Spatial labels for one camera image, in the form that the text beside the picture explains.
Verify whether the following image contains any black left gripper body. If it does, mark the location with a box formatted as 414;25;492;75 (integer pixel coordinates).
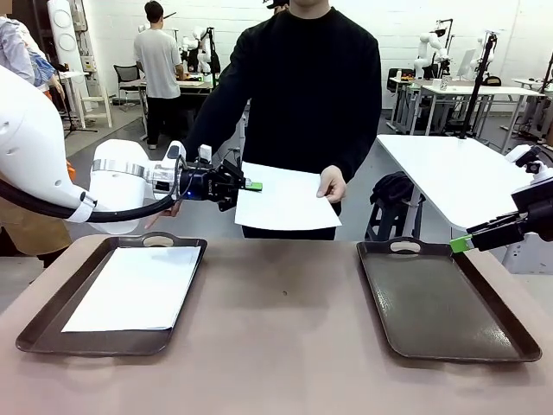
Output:
179;166;224;203

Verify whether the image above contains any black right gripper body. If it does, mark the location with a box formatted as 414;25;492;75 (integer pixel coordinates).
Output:
511;176;553;242

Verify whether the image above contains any white A4 paper sheet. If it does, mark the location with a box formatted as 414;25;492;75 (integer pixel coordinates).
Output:
60;246;203;334
234;161;344;232

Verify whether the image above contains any person right forearm black sleeve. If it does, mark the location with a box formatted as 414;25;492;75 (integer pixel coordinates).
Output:
181;90;250;164

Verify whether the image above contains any person left forearm black sleeve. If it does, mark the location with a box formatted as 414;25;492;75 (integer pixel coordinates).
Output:
340;107;384;192

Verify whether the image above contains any person right hand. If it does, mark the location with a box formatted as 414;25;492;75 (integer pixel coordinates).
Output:
143;201;185;231

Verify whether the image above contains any person left hand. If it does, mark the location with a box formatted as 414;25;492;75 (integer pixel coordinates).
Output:
316;165;348;204

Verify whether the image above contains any white side table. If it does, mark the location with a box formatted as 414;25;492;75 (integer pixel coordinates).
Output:
376;133;537;243

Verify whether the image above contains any brown plastic tray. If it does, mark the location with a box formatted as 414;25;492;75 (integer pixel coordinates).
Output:
356;236;543;363
16;232;208;357

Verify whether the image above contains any wooden background workbench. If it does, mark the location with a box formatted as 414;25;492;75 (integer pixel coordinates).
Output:
175;72;218;93

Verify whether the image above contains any black stool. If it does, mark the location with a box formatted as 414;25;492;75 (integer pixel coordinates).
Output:
365;199;423;243

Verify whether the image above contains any black bag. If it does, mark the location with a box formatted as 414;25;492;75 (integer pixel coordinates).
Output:
369;170;416;206

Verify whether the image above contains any person torso black sweater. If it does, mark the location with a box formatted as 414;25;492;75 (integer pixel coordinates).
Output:
232;0;384;241

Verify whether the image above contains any black mesh office chair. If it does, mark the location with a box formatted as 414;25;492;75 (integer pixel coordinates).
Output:
112;64;144;105

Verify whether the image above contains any man in grey t-shirt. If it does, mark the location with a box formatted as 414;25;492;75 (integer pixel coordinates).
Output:
133;0;184;150

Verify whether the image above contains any black floor tripod stand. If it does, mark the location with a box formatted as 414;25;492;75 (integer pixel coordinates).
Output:
59;97;99;140

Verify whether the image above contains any white humanoid background robot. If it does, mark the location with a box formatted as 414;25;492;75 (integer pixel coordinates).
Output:
181;26;222;75

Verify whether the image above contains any white long desk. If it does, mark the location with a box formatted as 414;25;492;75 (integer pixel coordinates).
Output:
420;84;546;155

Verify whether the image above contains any black tripod pole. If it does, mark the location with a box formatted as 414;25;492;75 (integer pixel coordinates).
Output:
457;30;499;141

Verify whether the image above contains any white background monitor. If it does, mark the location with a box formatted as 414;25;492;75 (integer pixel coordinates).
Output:
456;48;477;80

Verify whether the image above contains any mannequin with brown apron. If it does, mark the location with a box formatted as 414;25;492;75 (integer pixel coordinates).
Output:
0;15;73;270

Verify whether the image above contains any black background chair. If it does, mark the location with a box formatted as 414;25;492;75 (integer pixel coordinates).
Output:
387;67;416;94

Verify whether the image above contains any white standing air conditioner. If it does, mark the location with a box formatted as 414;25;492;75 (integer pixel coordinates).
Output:
46;0;84;73

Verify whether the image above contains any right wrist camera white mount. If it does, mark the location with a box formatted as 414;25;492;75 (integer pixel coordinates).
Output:
504;145;553;183

